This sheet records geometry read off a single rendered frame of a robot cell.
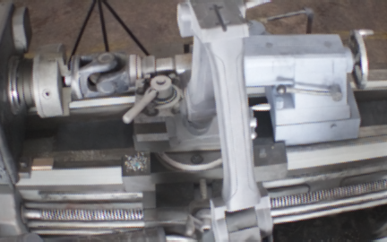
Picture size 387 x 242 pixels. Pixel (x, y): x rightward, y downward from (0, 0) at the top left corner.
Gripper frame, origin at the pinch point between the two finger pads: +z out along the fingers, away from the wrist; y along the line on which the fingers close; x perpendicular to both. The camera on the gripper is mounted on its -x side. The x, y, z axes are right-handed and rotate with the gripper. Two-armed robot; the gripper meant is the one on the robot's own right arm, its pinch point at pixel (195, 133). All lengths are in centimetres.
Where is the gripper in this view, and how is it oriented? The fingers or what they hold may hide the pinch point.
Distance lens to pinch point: 172.9
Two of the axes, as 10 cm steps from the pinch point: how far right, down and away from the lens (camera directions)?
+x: 2.0, 9.5, -2.6
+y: -9.8, 1.8, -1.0
